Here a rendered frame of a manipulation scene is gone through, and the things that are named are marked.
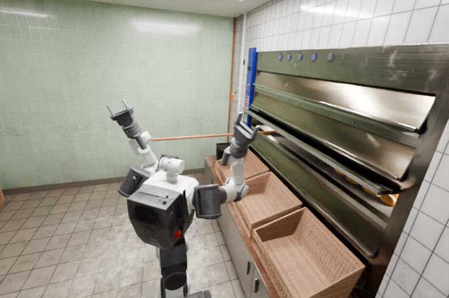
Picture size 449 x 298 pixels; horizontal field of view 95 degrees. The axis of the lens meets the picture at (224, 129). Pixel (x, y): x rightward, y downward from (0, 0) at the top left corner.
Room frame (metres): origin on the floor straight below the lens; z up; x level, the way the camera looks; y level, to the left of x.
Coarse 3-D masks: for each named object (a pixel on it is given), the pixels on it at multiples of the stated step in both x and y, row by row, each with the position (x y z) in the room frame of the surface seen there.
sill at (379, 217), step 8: (264, 136) 2.29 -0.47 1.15; (272, 136) 2.22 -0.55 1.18; (280, 144) 1.99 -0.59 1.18; (288, 152) 1.82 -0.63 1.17; (296, 160) 1.69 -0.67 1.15; (304, 160) 1.64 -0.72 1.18; (312, 168) 1.50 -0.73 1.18; (320, 176) 1.41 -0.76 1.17; (328, 176) 1.39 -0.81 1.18; (328, 184) 1.32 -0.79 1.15; (336, 184) 1.28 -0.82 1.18; (344, 192) 1.19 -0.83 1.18; (352, 192) 1.19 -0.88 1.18; (352, 200) 1.13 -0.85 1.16; (360, 200) 1.11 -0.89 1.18; (360, 208) 1.07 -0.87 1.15; (368, 208) 1.04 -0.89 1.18; (376, 216) 0.98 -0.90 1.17; (384, 216) 0.97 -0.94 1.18; (384, 224) 0.93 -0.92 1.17
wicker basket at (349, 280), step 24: (288, 216) 1.38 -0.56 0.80; (312, 216) 1.34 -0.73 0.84; (264, 240) 1.32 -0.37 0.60; (288, 240) 1.34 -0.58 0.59; (312, 240) 1.25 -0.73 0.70; (336, 240) 1.12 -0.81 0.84; (264, 264) 1.10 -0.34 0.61; (288, 264) 1.13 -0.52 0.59; (312, 264) 1.13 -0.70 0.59; (336, 264) 1.04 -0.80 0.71; (360, 264) 0.94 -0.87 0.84; (288, 288) 0.86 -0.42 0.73; (312, 288) 0.96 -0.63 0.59; (336, 288) 0.86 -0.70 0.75
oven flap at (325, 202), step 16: (256, 144) 2.43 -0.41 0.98; (272, 160) 2.03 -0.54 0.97; (288, 160) 1.84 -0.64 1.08; (288, 176) 1.73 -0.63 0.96; (304, 176) 1.58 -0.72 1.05; (304, 192) 1.50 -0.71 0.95; (320, 192) 1.38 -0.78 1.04; (320, 208) 1.30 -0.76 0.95; (336, 208) 1.22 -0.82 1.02; (336, 224) 1.15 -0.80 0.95; (352, 224) 1.09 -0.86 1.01; (368, 224) 1.02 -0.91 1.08; (352, 240) 1.02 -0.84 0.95; (368, 240) 0.97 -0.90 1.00; (368, 256) 0.91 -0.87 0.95
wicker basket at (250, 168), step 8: (248, 152) 2.55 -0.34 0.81; (216, 160) 2.42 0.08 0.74; (248, 160) 2.48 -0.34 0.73; (256, 160) 2.33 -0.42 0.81; (216, 168) 2.37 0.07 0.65; (224, 168) 2.45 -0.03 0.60; (248, 168) 2.42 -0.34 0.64; (256, 168) 2.27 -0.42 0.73; (224, 176) 2.05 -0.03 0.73; (248, 176) 1.98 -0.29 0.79; (256, 176) 2.01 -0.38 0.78
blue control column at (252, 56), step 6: (252, 48) 2.74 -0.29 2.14; (252, 54) 2.73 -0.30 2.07; (252, 60) 2.71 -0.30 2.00; (252, 66) 2.70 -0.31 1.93; (252, 72) 2.69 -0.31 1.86; (252, 78) 2.69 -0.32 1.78; (246, 84) 2.84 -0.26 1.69; (252, 84) 2.69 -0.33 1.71; (246, 90) 2.82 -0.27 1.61; (252, 90) 2.70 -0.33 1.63
